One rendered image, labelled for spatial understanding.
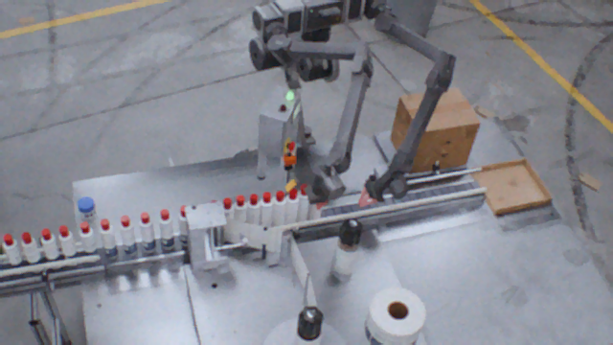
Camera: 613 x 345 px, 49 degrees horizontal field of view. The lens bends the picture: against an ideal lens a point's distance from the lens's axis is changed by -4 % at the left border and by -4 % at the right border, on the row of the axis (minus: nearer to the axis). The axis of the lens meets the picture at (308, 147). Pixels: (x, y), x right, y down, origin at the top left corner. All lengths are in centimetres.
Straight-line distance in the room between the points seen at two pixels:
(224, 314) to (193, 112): 226
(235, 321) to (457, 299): 88
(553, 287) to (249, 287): 124
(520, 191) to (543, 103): 199
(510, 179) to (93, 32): 337
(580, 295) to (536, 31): 333
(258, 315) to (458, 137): 120
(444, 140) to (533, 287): 74
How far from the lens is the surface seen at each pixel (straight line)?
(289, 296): 265
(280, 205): 270
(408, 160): 279
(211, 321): 259
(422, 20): 527
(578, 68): 569
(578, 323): 294
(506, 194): 324
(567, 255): 313
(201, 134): 446
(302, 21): 292
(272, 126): 244
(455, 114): 310
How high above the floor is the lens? 311
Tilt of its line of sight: 45 degrees down
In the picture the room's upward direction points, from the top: 6 degrees clockwise
